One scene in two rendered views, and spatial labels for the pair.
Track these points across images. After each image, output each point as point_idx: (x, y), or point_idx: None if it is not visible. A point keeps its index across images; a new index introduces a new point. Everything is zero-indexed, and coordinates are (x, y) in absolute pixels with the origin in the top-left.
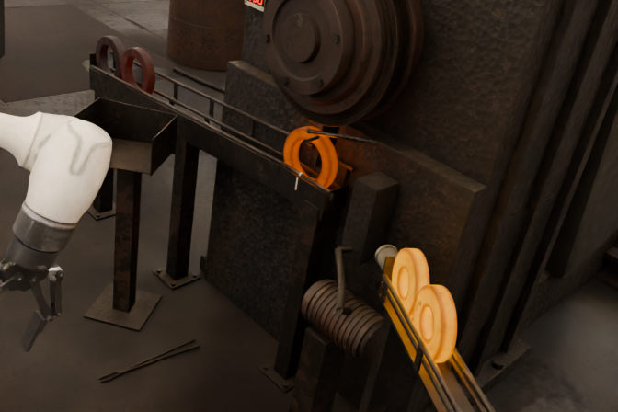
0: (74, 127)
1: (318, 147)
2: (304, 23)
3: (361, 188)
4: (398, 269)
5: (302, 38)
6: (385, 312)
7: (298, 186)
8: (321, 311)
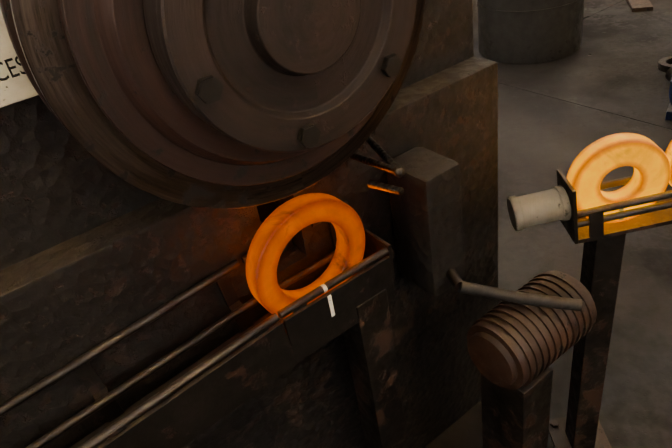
0: None
1: (329, 216)
2: None
3: (441, 182)
4: (596, 184)
5: (324, 1)
6: (599, 243)
7: (336, 304)
8: (548, 344)
